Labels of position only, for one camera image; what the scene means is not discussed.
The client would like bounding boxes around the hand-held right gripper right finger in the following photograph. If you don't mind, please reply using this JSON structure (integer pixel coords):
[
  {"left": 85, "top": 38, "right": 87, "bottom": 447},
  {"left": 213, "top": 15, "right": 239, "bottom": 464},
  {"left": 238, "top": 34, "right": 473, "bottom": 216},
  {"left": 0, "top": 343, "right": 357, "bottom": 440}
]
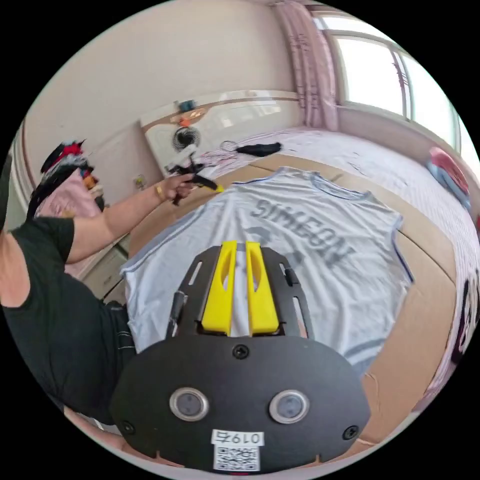
[{"left": 245, "top": 241, "right": 280, "bottom": 337}]

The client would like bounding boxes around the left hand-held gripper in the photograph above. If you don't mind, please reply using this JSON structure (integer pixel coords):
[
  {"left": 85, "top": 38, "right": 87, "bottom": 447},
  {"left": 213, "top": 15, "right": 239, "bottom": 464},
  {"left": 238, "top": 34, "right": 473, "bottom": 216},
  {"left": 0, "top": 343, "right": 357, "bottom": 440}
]
[{"left": 167, "top": 159, "right": 226, "bottom": 206}]

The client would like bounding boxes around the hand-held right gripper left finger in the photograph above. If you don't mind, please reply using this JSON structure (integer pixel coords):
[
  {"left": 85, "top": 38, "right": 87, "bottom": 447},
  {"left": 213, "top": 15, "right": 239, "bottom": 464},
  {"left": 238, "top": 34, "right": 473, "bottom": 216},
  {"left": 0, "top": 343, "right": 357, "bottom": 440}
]
[{"left": 201, "top": 240, "right": 238, "bottom": 337}]

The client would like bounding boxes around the white athletic tank top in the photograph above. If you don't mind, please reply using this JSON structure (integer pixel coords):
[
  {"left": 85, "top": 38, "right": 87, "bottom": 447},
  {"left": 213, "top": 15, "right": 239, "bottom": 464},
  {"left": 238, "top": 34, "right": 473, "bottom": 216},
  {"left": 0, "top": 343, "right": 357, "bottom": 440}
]
[{"left": 119, "top": 166, "right": 416, "bottom": 377}]

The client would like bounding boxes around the person's left forearm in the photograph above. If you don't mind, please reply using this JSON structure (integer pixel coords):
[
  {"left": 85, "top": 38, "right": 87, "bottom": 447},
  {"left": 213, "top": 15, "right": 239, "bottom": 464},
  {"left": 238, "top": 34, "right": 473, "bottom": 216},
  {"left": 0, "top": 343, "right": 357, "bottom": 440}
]
[{"left": 98, "top": 182, "right": 169, "bottom": 247}]

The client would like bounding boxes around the person's left hand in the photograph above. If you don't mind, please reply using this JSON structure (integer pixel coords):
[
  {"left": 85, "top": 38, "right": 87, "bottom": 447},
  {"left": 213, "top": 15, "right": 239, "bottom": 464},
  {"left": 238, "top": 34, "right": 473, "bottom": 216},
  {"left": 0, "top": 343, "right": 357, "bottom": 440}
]
[{"left": 162, "top": 175, "right": 197, "bottom": 202}]

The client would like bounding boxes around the small black fan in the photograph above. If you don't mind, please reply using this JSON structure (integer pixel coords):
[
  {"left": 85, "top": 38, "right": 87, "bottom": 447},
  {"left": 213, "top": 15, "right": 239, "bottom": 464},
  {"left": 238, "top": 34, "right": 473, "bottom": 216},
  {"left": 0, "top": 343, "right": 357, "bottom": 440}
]
[{"left": 171, "top": 125, "right": 201, "bottom": 153}]

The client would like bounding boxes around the white bedside cupboard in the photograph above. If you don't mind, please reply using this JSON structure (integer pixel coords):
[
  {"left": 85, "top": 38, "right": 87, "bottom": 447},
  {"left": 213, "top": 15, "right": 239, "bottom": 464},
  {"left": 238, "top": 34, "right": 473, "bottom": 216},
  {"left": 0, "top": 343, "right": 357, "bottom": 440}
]
[{"left": 79, "top": 235, "right": 133, "bottom": 305}]

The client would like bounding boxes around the pink curtain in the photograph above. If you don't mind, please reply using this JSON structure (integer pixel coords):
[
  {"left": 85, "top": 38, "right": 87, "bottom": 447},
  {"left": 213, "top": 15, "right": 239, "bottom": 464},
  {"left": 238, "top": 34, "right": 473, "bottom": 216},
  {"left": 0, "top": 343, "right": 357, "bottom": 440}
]
[{"left": 272, "top": 2, "right": 341, "bottom": 132}]

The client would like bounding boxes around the brown cardboard folding board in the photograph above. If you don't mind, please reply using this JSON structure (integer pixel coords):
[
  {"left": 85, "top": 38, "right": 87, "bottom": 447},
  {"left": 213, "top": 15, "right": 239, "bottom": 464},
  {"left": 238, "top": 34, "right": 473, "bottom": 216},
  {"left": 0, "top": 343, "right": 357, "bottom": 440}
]
[{"left": 126, "top": 152, "right": 459, "bottom": 453}]

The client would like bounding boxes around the colourful heap of clothes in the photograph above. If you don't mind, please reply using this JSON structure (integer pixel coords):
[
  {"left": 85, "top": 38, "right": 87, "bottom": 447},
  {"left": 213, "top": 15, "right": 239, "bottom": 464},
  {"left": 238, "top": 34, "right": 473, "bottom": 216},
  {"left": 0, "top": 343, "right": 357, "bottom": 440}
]
[{"left": 25, "top": 138, "right": 110, "bottom": 223}]

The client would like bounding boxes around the bed with striped sheet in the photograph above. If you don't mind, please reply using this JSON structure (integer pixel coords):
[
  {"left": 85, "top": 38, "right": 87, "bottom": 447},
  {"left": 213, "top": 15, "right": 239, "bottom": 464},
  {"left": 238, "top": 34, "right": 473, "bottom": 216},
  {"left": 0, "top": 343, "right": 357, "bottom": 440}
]
[{"left": 126, "top": 89, "right": 480, "bottom": 470}]

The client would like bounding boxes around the person's body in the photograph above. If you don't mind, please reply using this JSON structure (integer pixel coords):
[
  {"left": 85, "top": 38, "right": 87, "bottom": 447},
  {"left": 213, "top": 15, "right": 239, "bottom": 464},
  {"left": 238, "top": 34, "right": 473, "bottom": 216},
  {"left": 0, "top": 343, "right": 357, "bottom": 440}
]
[{"left": 0, "top": 215, "right": 138, "bottom": 427}]

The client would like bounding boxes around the window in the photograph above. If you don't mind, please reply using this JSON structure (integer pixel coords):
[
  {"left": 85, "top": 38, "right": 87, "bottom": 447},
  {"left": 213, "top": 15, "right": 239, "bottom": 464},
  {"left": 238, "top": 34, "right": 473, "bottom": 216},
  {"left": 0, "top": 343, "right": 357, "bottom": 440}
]
[{"left": 311, "top": 10, "right": 470, "bottom": 152}]

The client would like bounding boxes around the white garment with black print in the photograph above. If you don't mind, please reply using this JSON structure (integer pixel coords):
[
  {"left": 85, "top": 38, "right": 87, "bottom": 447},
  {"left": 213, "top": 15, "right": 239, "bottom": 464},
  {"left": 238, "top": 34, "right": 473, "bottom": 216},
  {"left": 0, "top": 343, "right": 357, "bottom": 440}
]
[{"left": 447, "top": 262, "right": 480, "bottom": 368}]

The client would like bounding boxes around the pile of clothes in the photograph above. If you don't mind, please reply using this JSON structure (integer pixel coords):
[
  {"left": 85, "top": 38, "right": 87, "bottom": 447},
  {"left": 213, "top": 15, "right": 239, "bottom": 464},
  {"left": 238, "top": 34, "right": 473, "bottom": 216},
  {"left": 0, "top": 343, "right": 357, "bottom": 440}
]
[{"left": 424, "top": 146, "right": 474, "bottom": 212}]

